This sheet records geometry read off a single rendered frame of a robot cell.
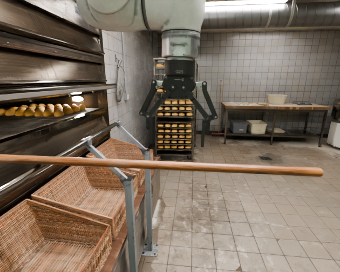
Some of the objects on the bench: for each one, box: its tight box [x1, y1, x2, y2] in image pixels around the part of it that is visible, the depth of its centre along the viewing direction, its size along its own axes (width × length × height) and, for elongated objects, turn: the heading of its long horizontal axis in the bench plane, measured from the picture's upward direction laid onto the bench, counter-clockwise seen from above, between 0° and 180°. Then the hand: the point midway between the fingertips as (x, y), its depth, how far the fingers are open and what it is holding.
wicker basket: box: [31, 166, 138, 241], centre depth 143 cm, size 49×56×28 cm
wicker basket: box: [0, 199, 112, 272], centre depth 87 cm, size 49×56×28 cm
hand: (177, 140), depth 56 cm, fingers open, 13 cm apart
